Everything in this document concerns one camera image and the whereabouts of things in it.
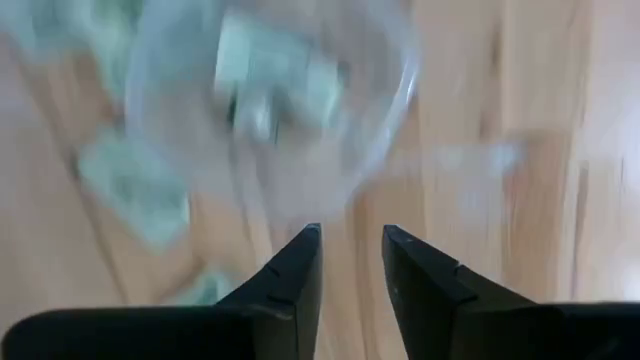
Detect green banknote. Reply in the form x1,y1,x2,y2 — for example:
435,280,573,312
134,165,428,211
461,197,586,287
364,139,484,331
213,14,346,144
172,269,236,307
74,0,146,101
77,127,194,251

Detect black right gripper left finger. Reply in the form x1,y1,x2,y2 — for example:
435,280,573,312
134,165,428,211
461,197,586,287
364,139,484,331
0,222,324,360

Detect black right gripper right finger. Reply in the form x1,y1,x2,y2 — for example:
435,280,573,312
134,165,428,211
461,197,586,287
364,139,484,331
381,223,640,360

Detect clear plastic container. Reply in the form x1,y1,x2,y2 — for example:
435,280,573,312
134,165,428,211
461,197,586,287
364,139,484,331
124,0,421,221

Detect crumpled green banknote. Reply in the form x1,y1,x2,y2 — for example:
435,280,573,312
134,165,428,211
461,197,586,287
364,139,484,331
77,127,194,251

